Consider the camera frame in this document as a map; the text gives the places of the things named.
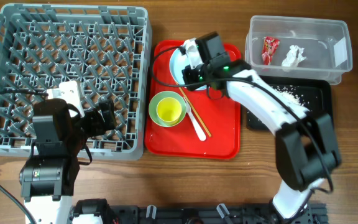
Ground wooden chopstick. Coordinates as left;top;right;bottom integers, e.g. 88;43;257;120
179;87;212;137

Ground light blue round plate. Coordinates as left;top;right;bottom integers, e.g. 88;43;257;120
168;46;211;91

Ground yellow plastic cup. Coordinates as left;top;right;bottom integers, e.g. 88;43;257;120
156;97;182;126

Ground green bowl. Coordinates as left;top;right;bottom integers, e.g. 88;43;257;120
149;91;186;128

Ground white plastic fork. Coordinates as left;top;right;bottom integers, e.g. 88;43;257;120
185;99;206;141

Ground red snack wrapper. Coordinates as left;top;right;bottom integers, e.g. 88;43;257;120
262;36;280;65

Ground rice and nut scraps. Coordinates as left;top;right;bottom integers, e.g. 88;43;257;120
273;85;304;106

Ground white tissue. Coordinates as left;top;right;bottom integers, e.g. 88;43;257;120
282;45;307;68

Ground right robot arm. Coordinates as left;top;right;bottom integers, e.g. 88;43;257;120
179;32;342;223

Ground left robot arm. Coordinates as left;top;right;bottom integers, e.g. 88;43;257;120
19;98;120;223

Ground grey plastic dishwasher rack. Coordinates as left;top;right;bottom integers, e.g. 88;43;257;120
0;3;152;161

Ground red plastic tray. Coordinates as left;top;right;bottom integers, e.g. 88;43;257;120
144;39;242;161

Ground clear plastic bin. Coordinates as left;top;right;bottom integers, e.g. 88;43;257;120
245;16;353;85

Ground black plastic tray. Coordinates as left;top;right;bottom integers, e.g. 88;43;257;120
261;76;334;120

